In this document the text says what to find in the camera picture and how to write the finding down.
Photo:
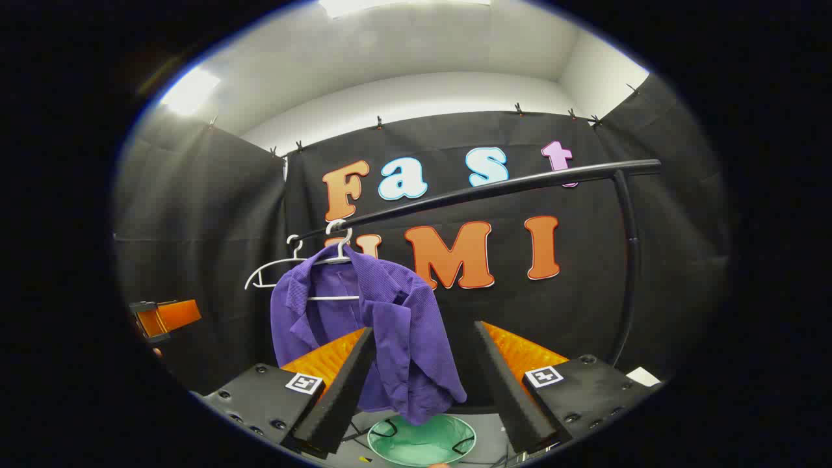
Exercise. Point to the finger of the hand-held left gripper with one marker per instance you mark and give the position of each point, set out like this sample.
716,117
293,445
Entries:
149,324
182,314

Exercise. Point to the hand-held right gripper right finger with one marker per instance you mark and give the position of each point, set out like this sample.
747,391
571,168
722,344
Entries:
513,396

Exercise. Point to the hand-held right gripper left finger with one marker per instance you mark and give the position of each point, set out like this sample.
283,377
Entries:
344,396

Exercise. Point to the green laundry hamper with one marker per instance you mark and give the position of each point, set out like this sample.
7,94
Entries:
416,445

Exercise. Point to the purple shirt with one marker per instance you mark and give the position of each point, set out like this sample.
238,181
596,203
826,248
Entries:
416,338

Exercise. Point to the white clothes hanger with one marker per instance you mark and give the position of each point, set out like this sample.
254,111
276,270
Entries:
298,252
331,298

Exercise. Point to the black clothes rack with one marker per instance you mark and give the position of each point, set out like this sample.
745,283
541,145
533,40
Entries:
494,190

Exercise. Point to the black backdrop cloth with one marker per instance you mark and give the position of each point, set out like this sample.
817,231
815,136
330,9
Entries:
585,292

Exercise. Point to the white paper sheet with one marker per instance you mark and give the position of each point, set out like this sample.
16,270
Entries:
643,376

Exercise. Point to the ceiling light panel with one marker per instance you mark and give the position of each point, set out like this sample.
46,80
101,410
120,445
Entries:
403,6
190,91

